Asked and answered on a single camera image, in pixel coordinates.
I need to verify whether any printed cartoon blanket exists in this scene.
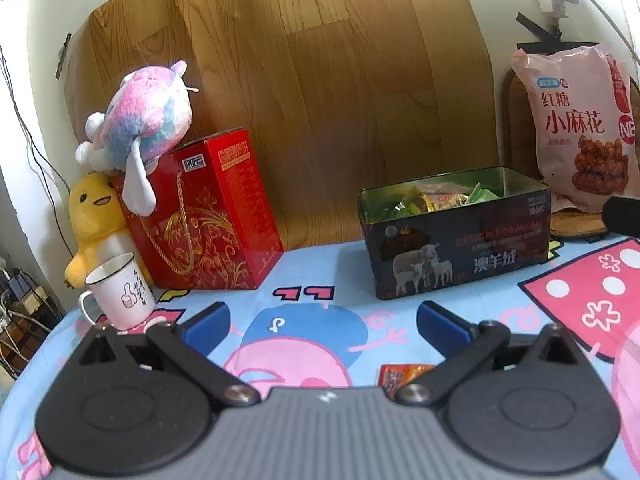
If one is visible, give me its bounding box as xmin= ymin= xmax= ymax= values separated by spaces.
xmin=0 ymin=232 xmax=640 ymax=480

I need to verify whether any power strip with plugs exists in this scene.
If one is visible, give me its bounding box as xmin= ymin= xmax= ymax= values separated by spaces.
xmin=0 ymin=267 xmax=51 ymax=321

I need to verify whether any white power cable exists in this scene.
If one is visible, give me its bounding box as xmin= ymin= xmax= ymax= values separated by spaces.
xmin=517 ymin=0 xmax=640 ymax=68

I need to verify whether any dark metal tin box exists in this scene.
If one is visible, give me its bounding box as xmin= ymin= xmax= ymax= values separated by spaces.
xmin=357 ymin=166 xmax=552 ymax=301

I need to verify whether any orange snack packet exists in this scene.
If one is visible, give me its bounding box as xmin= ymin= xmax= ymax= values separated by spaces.
xmin=377 ymin=362 xmax=438 ymax=403

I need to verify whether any large pink snack bag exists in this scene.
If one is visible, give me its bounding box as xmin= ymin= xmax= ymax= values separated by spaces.
xmin=510 ymin=44 xmax=640 ymax=213

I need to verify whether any black tape strip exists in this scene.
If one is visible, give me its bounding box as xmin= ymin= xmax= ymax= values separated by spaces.
xmin=516 ymin=11 xmax=601 ymax=53

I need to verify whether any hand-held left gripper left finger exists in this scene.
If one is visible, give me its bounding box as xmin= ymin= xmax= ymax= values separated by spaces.
xmin=65 ymin=301 xmax=262 ymax=407

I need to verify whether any red gift box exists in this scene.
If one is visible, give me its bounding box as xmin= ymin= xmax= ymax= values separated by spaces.
xmin=111 ymin=126 xmax=285 ymax=291

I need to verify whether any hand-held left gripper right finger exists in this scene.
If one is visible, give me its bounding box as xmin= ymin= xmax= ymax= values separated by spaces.
xmin=395 ymin=301 xmax=598 ymax=407

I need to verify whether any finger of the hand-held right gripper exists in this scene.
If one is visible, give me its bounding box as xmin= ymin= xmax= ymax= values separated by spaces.
xmin=601 ymin=195 xmax=640 ymax=237

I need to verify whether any pile of assorted snack packets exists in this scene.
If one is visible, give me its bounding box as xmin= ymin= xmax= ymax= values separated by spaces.
xmin=367 ymin=181 xmax=506 ymax=223

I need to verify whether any yellow duck plush toy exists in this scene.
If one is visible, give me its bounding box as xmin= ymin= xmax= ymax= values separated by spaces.
xmin=63 ymin=171 xmax=156 ymax=289

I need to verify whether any pastel unicorn plush toy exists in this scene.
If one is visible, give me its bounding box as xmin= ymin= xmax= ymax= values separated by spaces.
xmin=75 ymin=60 xmax=201 ymax=218

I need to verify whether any white enamel mug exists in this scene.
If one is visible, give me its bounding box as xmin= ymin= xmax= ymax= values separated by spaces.
xmin=78 ymin=252 xmax=157 ymax=332

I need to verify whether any black wall cable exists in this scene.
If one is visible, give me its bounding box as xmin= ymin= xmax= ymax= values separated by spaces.
xmin=0 ymin=45 xmax=76 ymax=261

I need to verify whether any grey tape strip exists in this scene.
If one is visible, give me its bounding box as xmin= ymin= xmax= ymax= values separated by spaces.
xmin=54 ymin=32 xmax=73 ymax=80

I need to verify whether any wood-pattern wall sheet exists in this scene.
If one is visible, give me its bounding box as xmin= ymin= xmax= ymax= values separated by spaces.
xmin=62 ymin=0 xmax=506 ymax=253

